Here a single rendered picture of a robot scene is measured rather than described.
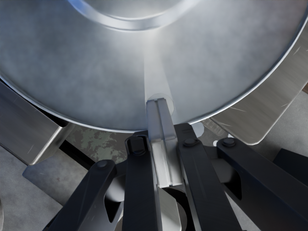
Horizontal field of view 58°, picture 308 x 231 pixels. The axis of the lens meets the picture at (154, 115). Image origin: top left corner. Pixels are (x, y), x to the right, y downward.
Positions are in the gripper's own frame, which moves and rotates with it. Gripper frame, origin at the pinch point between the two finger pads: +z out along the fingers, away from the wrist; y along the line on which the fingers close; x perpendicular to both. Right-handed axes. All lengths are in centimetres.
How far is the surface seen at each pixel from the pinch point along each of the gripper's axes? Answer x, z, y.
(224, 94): 0.6, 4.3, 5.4
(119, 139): -7.1, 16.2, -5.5
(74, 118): 0.8, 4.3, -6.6
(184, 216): -64, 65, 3
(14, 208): -52, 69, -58
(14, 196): -48, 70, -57
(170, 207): -21.5, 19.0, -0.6
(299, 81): 0.5, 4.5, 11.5
